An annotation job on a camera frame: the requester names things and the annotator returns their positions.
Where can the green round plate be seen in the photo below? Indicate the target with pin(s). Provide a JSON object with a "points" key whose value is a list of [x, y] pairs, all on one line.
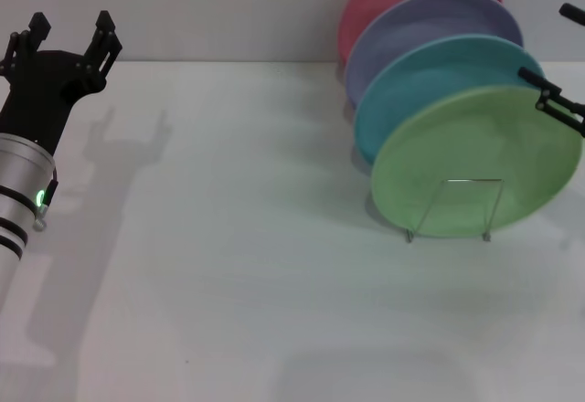
{"points": [[475, 164]]}

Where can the blue round plate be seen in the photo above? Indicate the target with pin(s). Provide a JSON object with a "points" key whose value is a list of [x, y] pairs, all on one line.
{"points": [[411, 96]]}

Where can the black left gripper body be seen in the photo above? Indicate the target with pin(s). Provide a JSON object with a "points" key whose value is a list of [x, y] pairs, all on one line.
{"points": [[39, 96]]}

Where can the purple round plate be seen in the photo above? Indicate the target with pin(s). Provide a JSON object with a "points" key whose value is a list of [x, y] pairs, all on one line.
{"points": [[425, 23]]}

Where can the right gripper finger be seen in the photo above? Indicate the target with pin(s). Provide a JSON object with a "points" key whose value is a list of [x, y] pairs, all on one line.
{"points": [[560, 102], [573, 13]]}

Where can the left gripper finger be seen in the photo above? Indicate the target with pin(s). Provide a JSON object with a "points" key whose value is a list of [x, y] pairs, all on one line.
{"points": [[23, 41], [103, 50]]}

